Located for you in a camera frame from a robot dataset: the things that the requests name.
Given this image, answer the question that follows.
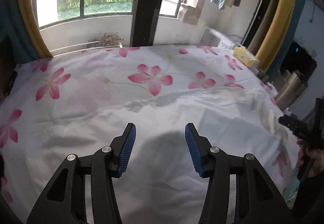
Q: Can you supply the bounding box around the stainless steel thermos cup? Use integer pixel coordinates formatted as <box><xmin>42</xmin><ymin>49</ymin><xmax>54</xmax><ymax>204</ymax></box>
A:
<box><xmin>275</xmin><ymin>70</ymin><xmax>308</xmax><ymax>111</ymax></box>

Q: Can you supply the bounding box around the cardboard box on balcony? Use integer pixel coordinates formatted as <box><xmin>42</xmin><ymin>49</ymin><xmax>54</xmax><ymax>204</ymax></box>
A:
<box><xmin>177</xmin><ymin>4</ymin><xmax>203</xmax><ymax>25</ymax></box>

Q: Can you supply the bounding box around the dark window pillar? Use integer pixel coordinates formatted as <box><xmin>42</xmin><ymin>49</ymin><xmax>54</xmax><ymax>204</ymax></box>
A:
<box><xmin>130</xmin><ymin>0</ymin><xmax>162</xmax><ymax>47</ymax></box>

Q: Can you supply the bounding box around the dried potted plant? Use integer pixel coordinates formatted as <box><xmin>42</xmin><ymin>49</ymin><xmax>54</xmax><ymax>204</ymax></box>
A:
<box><xmin>99</xmin><ymin>32</ymin><xmax>123</xmax><ymax>47</ymax></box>

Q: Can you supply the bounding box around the yellow tissue pack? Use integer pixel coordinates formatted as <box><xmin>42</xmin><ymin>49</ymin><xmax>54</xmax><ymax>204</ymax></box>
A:
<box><xmin>233</xmin><ymin>46</ymin><xmax>260</xmax><ymax>69</ymax></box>

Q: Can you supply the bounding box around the person right hand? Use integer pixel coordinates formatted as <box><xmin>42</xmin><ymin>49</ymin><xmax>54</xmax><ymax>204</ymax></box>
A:
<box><xmin>296</xmin><ymin>138</ymin><xmax>323</xmax><ymax>178</ymax></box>

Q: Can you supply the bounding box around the white air conditioner unit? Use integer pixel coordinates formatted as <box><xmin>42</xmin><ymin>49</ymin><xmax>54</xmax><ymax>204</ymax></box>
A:
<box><xmin>198</xmin><ymin>27</ymin><xmax>238</xmax><ymax>50</ymax></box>

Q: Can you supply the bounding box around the yellow curtain right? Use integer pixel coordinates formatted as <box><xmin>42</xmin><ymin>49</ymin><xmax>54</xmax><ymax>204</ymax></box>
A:
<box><xmin>248</xmin><ymin>0</ymin><xmax>295</xmax><ymax>71</ymax></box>

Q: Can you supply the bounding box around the teal curtain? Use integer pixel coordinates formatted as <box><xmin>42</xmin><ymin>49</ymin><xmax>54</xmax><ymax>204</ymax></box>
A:
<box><xmin>1</xmin><ymin>0</ymin><xmax>41</xmax><ymax>64</ymax></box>

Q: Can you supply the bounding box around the small dark figurine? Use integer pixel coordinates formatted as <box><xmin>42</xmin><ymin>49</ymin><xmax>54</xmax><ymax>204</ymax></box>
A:
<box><xmin>256</xmin><ymin>70</ymin><xmax>269</xmax><ymax>85</ymax></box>

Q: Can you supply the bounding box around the yellow curtain left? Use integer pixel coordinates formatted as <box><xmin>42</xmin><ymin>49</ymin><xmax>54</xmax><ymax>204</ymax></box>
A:
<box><xmin>18</xmin><ymin>0</ymin><xmax>53</xmax><ymax>59</ymax></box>

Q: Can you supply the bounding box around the white sheer large garment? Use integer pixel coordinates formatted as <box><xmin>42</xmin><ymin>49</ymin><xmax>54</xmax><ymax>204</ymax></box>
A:
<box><xmin>26</xmin><ymin>88</ymin><xmax>298</xmax><ymax>223</ymax></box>

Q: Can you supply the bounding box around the yellow curtain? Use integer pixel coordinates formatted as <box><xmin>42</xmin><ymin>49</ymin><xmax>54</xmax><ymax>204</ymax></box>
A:
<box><xmin>248</xmin><ymin>0</ymin><xmax>295</xmax><ymax>71</ymax></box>
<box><xmin>18</xmin><ymin>0</ymin><xmax>53</xmax><ymax>59</ymax></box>

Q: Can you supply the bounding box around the floral pink bed sheet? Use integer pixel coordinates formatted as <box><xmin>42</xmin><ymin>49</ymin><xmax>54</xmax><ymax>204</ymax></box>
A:
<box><xmin>1</xmin><ymin>46</ymin><xmax>277</xmax><ymax>222</ymax></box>

